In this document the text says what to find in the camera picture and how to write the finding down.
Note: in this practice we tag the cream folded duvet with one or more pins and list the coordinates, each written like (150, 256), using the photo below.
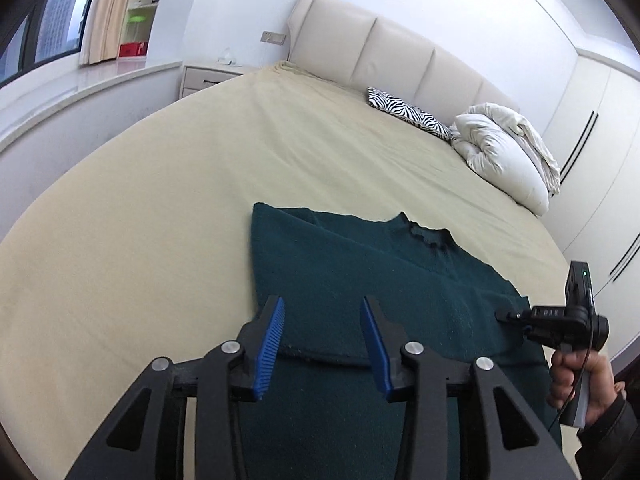
(539, 155)

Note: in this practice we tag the white wall shelf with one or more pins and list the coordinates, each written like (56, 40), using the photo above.
(150, 35)

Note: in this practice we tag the zebra print pillow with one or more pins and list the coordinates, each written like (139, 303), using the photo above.
(405, 110)

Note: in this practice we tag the cream padded headboard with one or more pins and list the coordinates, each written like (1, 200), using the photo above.
(400, 55)

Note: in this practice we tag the white nightstand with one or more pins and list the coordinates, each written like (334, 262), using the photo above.
(200, 77)

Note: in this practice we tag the green plastic container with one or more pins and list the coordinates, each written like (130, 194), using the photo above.
(138, 18)

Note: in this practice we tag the bed with beige sheet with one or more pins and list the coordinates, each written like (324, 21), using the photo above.
(200, 185)

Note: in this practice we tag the white window bench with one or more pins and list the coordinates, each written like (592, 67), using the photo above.
(75, 95)

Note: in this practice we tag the small white nightstand object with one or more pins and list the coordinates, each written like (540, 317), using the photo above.
(229, 57)

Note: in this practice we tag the person's right forearm dark sleeve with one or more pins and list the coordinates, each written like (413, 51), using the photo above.
(615, 442)

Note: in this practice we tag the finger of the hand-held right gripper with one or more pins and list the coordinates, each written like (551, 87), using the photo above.
(512, 316)
(528, 330)

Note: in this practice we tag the dark green sweater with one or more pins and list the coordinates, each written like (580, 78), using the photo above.
(350, 270)

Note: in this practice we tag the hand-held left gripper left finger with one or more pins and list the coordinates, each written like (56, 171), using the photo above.
(270, 340)

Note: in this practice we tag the person's right hand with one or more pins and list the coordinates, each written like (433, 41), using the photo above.
(602, 375)

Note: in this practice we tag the beige curtain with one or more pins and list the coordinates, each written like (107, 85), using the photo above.
(112, 10)

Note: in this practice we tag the dark framed window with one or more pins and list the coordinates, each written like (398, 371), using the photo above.
(55, 25)

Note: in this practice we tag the white wardrobe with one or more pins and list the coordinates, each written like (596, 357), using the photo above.
(600, 185)

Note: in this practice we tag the wall socket panel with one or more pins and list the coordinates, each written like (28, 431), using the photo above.
(273, 37)

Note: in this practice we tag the red box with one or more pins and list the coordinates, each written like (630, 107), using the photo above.
(132, 50)

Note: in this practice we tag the white pillow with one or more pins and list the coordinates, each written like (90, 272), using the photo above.
(495, 162)

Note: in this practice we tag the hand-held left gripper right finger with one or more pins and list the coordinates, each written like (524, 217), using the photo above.
(374, 345)

